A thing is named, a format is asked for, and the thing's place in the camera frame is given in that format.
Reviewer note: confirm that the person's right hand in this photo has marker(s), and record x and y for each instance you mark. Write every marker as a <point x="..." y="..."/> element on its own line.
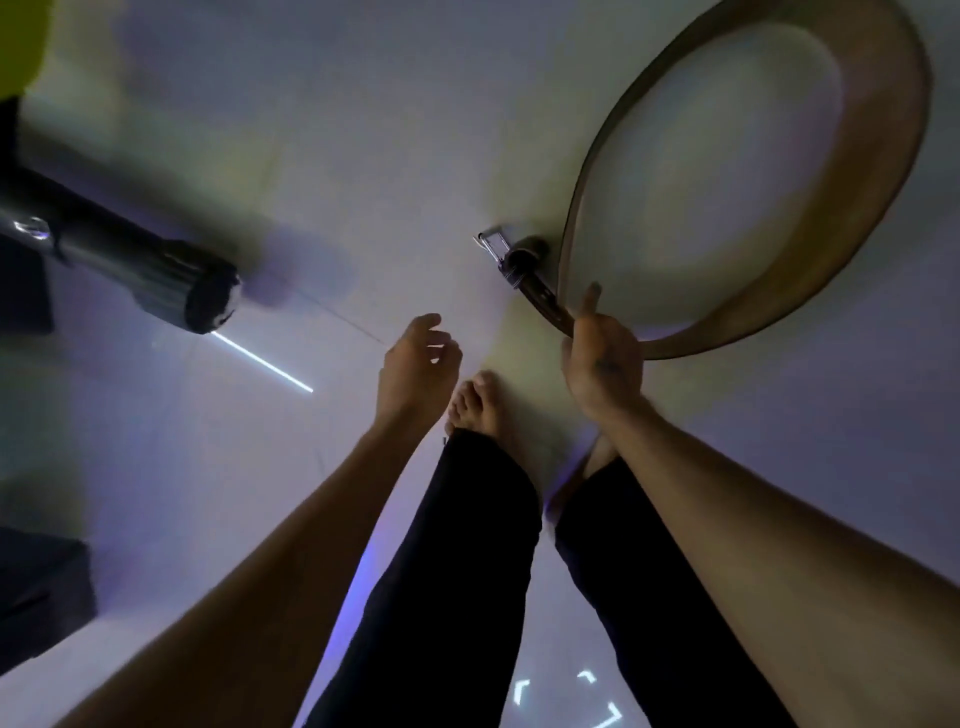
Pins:
<point x="604" y="367"/>

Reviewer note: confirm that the person's left hand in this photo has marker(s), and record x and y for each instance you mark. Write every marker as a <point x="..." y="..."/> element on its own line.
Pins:
<point x="409" y="382"/>

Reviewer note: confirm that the person's right thumb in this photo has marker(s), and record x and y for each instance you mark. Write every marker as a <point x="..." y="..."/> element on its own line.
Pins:
<point x="592" y="306"/>

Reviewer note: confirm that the person's left fingers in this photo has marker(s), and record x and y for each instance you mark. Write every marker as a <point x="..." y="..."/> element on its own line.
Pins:
<point x="439" y="345"/>

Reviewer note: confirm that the brown leather belt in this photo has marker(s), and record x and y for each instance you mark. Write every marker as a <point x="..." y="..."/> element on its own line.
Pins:
<point x="862" y="187"/>

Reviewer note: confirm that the person's left forearm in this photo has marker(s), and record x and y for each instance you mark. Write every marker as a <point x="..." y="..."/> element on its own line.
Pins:
<point x="285" y="585"/>

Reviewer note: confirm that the person's right forearm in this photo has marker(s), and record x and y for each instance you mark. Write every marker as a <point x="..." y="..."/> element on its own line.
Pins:
<point x="765" y="570"/>

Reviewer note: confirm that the person's left foot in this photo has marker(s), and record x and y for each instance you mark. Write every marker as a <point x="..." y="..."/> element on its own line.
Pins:
<point x="480" y="409"/>

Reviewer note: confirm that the black trousers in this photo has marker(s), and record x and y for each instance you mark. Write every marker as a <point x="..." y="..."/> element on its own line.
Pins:
<point x="450" y="600"/>

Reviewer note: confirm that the black cylindrical pole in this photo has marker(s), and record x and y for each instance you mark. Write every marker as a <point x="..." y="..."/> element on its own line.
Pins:
<point x="112" y="240"/>

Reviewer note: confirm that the dark box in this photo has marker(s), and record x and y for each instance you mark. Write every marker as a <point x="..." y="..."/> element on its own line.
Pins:
<point x="37" y="592"/>

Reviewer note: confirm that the yellow-green object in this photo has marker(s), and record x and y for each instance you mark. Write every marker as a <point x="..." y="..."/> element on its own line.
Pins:
<point x="19" y="37"/>

